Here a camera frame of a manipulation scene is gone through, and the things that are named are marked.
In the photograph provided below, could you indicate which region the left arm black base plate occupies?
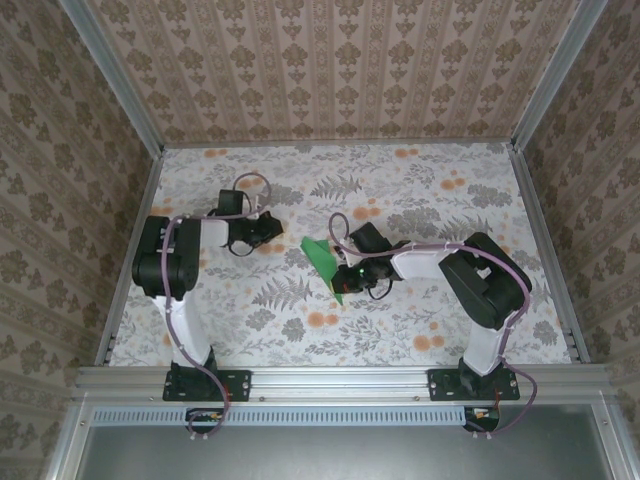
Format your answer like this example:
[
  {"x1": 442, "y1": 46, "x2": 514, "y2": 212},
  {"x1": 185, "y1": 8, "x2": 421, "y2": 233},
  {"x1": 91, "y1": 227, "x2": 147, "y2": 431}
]
[{"x1": 163, "y1": 368, "x2": 252, "y2": 403}]

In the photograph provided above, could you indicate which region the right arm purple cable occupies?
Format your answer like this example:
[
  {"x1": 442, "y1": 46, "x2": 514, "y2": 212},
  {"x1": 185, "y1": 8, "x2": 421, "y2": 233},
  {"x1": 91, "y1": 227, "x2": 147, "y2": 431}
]
[{"x1": 329, "y1": 213, "x2": 539, "y2": 441}]

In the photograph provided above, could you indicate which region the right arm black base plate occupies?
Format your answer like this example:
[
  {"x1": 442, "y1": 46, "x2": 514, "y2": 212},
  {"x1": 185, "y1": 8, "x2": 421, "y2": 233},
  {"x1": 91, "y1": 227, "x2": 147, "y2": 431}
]
[{"x1": 428, "y1": 367, "x2": 521, "y2": 403}]

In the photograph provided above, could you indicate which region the aluminium outer frame rail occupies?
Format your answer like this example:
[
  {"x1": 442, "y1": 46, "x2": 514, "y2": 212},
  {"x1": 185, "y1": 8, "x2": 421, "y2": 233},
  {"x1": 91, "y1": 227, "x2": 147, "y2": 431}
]
[
  {"x1": 592, "y1": 394, "x2": 640, "y2": 480},
  {"x1": 44, "y1": 394, "x2": 96, "y2": 480}
]

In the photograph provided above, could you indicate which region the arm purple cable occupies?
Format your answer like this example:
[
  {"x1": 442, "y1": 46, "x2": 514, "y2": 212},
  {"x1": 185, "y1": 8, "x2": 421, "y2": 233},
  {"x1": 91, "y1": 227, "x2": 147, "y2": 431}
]
[
  {"x1": 329, "y1": 213, "x2": 539, "y2": 441},
  {"x1": 157, "y1": 172, "x2": 274, "y2": 441}
]

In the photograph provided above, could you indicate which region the green square paper sheet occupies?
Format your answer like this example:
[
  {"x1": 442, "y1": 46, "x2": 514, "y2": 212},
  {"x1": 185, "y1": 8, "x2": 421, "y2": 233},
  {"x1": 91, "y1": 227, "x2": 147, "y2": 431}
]
[{"x1": 299, "y1": 236, "x2": 346, "y2": 307}]

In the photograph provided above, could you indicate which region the aluminium corner post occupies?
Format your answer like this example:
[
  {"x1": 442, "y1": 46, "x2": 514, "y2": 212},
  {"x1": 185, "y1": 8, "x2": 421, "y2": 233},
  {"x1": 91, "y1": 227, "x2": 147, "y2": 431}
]
[
  {"x1": 510, "y1": 0, "x2": 612, "y2": 151},
  {"x1": 63, "y1": 0, "x2": 166, "y2": 155}
]

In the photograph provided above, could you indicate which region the aluminium table side rail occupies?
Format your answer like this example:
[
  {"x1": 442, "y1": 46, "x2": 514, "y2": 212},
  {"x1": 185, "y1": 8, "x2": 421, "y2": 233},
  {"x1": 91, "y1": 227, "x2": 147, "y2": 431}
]
[
  {"x1": 93, "y1": 149, "x2": 166, "y2": 367},
  {"x1": 512, "y1": 144, "x2": 592, "y2": 365}
]

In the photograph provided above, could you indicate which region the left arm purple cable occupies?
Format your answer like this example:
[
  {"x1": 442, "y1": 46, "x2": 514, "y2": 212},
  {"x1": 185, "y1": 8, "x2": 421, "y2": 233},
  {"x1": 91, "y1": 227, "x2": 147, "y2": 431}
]
[{"x1": 157, "y1": 172, "x2": 274, "y2": 441}]

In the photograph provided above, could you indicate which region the black connector board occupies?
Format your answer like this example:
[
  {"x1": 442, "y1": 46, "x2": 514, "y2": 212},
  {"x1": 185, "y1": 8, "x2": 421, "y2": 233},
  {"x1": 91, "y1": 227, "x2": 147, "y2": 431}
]
[
  {"x1": 463, "y1": 405, "x2": 501, "y2": 432},
  {"x1": 185, "y1": 407, "x2": 226, "y2": 434}
]

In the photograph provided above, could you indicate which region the aluminium mounting beam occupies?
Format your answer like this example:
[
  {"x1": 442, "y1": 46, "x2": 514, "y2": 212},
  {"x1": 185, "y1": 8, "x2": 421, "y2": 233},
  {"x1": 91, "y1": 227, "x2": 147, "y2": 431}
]
[{"x1": 73, "y1": 363, "x2": 612, "y2": 404}]

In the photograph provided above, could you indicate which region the grey slotted cable duct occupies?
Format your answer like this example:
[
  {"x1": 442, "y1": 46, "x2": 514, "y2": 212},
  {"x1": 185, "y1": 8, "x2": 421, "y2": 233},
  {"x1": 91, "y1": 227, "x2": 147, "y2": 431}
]
[{"x1": 92, "y1": 405, "x2": 501, "y2": 426}]

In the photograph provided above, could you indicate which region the floral patterned table cover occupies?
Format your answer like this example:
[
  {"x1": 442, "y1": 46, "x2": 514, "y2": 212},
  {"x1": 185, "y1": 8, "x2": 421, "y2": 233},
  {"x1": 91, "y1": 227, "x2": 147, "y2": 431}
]
[{"x1": 107, "y1": 142, "x2": 574, "y2": 369}]

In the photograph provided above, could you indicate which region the aluminium table end rail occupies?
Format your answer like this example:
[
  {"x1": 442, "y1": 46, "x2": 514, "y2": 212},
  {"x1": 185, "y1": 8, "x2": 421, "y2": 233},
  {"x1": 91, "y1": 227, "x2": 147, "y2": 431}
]
[{"x1": 162, "y1": 140, "x2": 517, "y2": 150}]

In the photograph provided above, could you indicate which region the grey metal sheet panel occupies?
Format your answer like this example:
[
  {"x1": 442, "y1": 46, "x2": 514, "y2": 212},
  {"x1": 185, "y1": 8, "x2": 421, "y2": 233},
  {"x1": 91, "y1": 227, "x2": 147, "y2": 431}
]
[{"x1": 74, "y1": 405, "x2": 619, "y2": 480}]

